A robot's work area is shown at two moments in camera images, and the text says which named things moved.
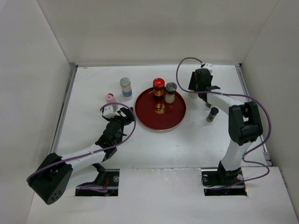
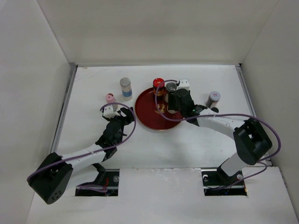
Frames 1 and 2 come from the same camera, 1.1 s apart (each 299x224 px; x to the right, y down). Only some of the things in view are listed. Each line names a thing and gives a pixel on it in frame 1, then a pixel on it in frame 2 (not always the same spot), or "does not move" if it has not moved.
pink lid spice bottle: x=110 y=98 does not move
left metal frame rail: x=72 y=70 does not move
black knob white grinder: x=193 y=95 to x=171 y=111
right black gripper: x=192 y=84 to x=172 y=101
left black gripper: x=128 y=118 does not move
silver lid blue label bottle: x=126 y=88 does not move
